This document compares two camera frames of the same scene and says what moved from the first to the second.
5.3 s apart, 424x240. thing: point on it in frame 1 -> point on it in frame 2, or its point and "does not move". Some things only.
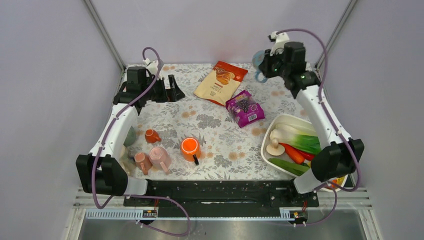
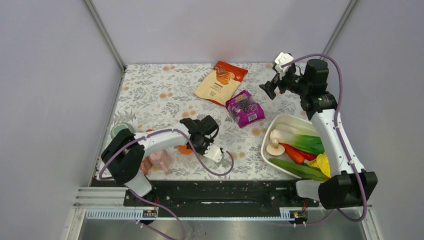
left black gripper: [172, 95] -> [208, 140]
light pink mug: [160, 159] does not move
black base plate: [265, 193] does not move
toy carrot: [293, 155] does not move
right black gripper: [264, 66] -> [269, 87]
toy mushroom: [275, 149] does not move
